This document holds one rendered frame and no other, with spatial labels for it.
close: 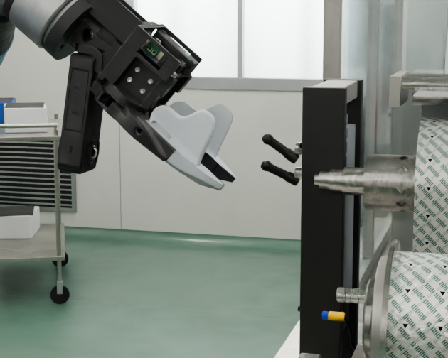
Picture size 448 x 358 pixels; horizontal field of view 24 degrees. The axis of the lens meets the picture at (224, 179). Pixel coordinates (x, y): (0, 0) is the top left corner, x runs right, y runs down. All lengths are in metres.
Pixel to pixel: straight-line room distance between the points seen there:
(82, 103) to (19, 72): 6.20
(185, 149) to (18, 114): 4.57
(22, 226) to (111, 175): 1.27
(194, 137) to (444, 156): 0.31
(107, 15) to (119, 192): 6.04
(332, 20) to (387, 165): 0.77
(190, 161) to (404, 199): 0.32
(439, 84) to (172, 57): 0.35
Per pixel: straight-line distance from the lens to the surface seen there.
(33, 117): 5.49
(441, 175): 1.11
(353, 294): 0.95
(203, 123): 0.93
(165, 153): 0.93
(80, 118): 0.98
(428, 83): 1.16
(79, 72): 0.97
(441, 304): 0.90
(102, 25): 0.97
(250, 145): 6.66
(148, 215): 6.94
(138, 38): 0.94
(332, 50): 1.90
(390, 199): 1.16
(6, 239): 5.91
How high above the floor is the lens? 1.53
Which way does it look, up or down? 9 degrees down
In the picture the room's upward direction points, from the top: straight up
